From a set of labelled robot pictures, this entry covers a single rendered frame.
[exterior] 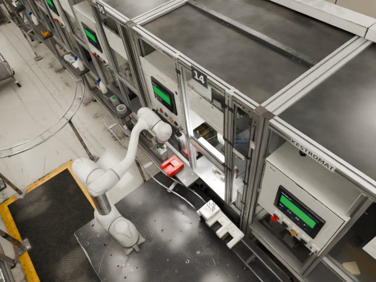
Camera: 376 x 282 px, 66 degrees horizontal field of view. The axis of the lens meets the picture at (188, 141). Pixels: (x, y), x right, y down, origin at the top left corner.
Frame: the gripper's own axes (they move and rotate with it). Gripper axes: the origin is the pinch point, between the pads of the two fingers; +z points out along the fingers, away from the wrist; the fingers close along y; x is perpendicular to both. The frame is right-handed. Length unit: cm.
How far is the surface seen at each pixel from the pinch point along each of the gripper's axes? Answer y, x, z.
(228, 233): -86, -1, -12
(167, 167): -16.5, 0.7, 12.4
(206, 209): -63, 1, -11
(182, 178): -31.8, -2.2, 5.9
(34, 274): -19, 149, 118
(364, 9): 18, -371, 37
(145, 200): -27, 28, 35
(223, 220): -76, -5, -11
